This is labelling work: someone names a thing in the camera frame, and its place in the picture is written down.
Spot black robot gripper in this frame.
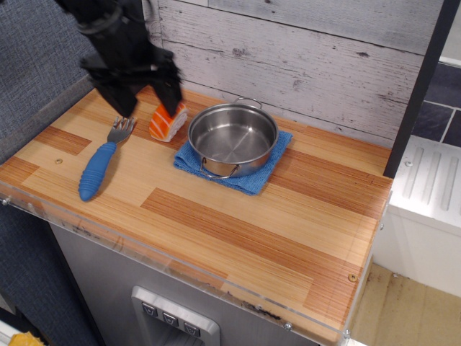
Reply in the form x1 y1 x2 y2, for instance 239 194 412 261
79 14 182 117

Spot stainless steel pot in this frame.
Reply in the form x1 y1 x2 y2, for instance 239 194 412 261
188 97 279 179

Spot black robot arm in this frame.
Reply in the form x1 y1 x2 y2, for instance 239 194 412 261
58 1 182 117

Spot orange salmon sushi toy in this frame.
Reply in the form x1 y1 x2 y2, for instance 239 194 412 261
148 102 188 143

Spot blue folded cloth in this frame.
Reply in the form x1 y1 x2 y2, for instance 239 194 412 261
174 131 293 195

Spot silver dispenser panel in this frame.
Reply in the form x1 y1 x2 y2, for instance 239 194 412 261
131 285 221 345

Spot clear acrylic edge guard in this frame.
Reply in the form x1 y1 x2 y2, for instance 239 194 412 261
1 183 351 345

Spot yellow object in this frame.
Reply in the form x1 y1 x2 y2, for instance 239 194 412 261
8 332 45 346

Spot white toy sink unit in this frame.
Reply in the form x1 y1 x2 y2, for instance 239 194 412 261
372 136 460 296

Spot blue handled fork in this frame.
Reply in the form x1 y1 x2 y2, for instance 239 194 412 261
78 117 136 202

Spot dark right post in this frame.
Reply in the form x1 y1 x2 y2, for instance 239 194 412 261
383 0 460 178

